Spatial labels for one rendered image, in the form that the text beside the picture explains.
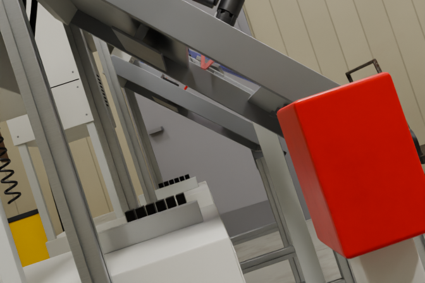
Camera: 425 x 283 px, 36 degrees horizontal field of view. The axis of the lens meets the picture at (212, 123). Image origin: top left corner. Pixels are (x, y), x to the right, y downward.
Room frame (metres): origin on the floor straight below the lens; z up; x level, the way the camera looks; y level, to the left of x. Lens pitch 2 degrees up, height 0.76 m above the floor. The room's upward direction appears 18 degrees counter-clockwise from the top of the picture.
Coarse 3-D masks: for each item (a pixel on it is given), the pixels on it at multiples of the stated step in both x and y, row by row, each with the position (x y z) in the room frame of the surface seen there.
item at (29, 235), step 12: (24, 216) 4.79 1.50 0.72; (36, 216) 4.86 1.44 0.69; (12, 228) 4.77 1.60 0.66; (24, 228) 4.79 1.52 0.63; (36, 228) 4.84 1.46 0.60; (24, 240) 4.79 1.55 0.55; (36, 240) 4.83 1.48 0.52; (24, 252) 4.78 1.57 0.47; (36, 252) 4.81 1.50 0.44; (24, 264) 4.78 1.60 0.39
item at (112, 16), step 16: (80, 0) 1.54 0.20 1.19; (96, 0) 1.41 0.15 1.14; (96, 16) 1.68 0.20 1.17; (112, 16) 1.53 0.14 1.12; (128, 16) 1.40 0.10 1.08; (128, 32) 1.65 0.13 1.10; (144, 32) 1.41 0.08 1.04; (160, 32) 1.38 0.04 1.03; (128, 48) 1.62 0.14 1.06; (144, 48) 1.45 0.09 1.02; (160, 48) 1.63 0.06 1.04; (176, 48) 1.48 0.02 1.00; (160, 64) 1.61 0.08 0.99
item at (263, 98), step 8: (264, 88) 1.39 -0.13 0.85; (256, 96) 1.57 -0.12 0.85; (264, 96) 1.50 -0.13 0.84; (272, 96) 1.44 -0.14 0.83; (256, 104) 1.73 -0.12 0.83; (264, 104) 1.64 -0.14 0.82; (272, 104) 1.57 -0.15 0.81; (280, 104) 1.49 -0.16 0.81; (288, 104) 1.43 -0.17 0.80; (272, 112) 1.67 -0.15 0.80
